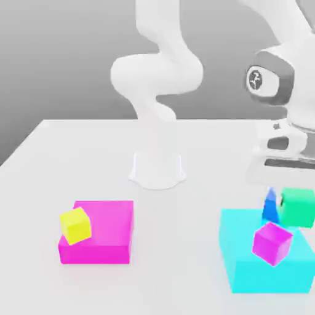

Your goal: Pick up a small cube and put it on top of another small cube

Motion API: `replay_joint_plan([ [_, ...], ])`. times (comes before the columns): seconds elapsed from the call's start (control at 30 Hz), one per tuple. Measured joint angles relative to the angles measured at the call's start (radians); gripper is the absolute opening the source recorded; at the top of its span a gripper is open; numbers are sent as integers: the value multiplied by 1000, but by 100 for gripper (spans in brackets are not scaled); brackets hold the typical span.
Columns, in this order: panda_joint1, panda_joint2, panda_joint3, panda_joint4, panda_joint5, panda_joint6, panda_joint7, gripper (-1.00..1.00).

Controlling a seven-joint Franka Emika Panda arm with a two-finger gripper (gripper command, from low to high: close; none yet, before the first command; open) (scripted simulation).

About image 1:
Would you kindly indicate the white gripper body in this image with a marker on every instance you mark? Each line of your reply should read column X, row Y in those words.
column 258, row 174

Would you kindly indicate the small blue cube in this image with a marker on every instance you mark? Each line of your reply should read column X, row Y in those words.
column 270, row 211

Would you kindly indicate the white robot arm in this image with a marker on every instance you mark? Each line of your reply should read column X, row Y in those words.
column 157, row 73

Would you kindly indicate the small green cube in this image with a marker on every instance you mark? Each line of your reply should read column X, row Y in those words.
column 297, row 209

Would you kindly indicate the small magenta cube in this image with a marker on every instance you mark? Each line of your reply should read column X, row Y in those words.
column 269, row 242

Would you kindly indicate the small yellow cube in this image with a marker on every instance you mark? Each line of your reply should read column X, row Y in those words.
column 75, row 227

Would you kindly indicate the large cyan box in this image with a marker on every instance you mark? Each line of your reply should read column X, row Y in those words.
column 246, row 270

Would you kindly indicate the large magenta box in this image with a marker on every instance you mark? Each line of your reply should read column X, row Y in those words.
column 110, row 226

